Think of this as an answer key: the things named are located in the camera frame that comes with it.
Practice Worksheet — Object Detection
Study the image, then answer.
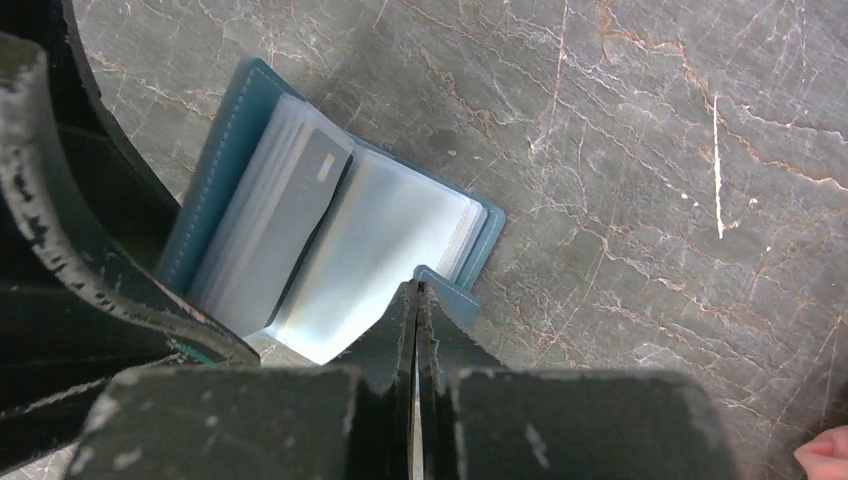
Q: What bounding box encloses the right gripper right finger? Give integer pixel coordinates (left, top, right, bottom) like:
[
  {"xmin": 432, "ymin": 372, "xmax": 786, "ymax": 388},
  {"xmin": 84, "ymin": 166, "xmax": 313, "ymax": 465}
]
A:
[{"xmin": 416, "ymin": 284, "xmax": 738, "ymax": 479}]

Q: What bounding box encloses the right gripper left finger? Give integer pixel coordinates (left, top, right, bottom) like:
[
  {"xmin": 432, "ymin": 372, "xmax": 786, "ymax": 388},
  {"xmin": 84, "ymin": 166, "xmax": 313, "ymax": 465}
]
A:
[{"xmin": 65, "ymin": 281, "xmax": 418, "ymax": 479}]

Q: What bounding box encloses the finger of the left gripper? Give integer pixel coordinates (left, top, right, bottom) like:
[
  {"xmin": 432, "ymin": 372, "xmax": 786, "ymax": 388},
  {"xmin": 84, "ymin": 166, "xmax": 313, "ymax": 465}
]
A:
[
  {"xmin": 1, "ymin": 0, "xmax": 179, "ymax": 271},
  {"xmin": 1, "ymin": 33, "xmax": 259, "ymax": 472}
]

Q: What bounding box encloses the blue card holder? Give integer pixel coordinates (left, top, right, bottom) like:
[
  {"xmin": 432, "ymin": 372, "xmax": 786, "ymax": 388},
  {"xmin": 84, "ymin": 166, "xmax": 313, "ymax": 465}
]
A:
[{"xmin": 156, "ymin": 58, "xmax": 505, "ymax": 365}]

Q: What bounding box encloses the pink cloth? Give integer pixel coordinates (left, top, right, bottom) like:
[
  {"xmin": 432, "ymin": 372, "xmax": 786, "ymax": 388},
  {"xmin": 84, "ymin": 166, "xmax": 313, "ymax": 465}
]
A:
[{"xmin": 793, "ymin": 426, "xmax": 848, "ymax": 480}]

